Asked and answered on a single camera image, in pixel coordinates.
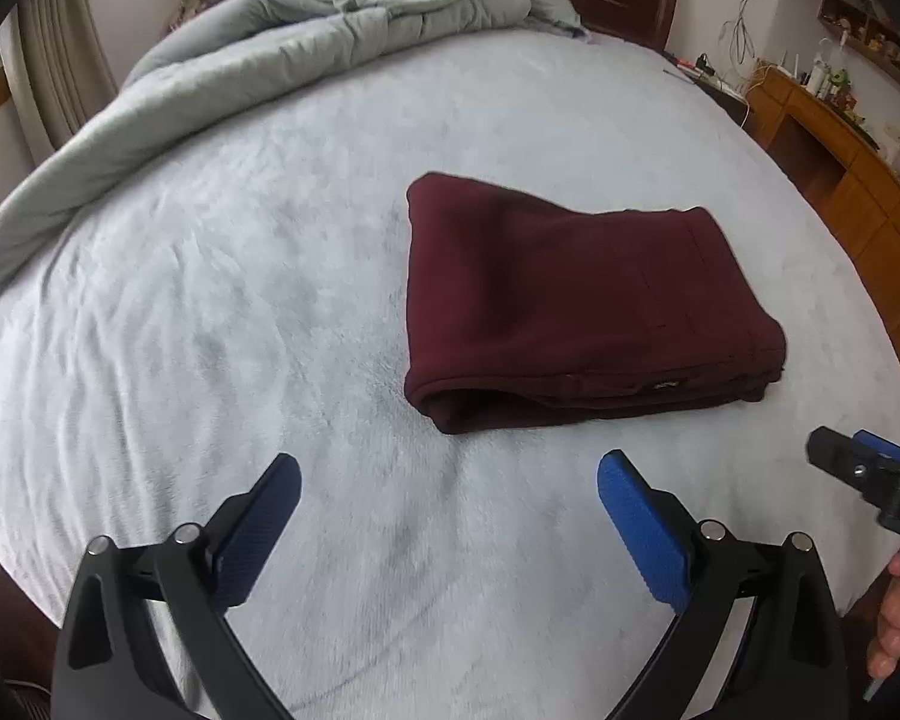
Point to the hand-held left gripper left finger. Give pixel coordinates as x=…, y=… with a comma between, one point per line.
x=259, y=532

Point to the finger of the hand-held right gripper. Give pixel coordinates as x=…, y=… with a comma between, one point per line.
x=881, y=444
x=844, y=461

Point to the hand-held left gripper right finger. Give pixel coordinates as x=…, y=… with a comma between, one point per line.
x=641, y=532

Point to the maroon pants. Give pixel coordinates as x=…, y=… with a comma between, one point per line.
x=555, y=300

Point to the person's right hand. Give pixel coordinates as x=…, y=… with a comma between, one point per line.
x=889, y=630

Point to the white fleece bed blanket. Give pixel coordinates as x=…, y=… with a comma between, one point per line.
x=270, y=315

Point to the wooden desk cabinet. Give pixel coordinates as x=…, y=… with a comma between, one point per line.
x=855, y=187

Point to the black power strip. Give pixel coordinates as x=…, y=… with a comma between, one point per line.
x=709, y=75

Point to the grey duvet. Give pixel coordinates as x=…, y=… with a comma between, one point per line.
x=270, y=37

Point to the white curtain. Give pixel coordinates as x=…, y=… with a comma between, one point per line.
x=60, y=52

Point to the wooden wall shelf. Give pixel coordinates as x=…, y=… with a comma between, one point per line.
x=870, y=37

